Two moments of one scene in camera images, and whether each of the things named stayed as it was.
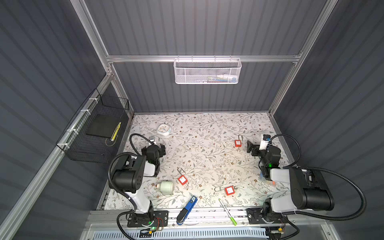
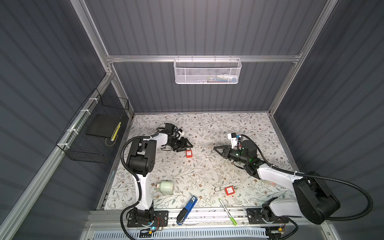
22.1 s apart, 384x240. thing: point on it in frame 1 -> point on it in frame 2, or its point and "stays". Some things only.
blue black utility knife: [184, 213] stays
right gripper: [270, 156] -> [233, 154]
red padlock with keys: [229, 190] stays
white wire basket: [207, 70] stays
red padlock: [182, 179] -> [189, 153]
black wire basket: [93, 135] stays
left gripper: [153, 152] -> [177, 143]
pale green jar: [166, 187] stays
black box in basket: [104, 125] stays
